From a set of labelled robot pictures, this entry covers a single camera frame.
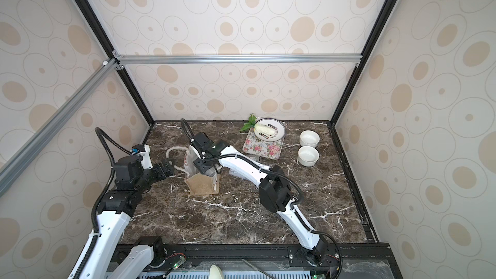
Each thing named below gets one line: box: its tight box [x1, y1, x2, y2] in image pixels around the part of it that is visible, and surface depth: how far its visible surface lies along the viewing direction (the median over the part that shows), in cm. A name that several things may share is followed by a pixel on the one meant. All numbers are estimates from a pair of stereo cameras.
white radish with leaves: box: [238, 113, 277, 135], surface depth 117 cm
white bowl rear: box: [299, 129, 321, 148], surface depth 111 cm
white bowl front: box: [297, 145, 320, 168], surface depth 104 cm
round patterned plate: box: [253, 117, 287, 143], surface depth 118 cm
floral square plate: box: [242, 121, 288, 160], surface depth 111 cm
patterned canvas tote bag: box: [165, 145, 220, 196], surface depth 87 cm
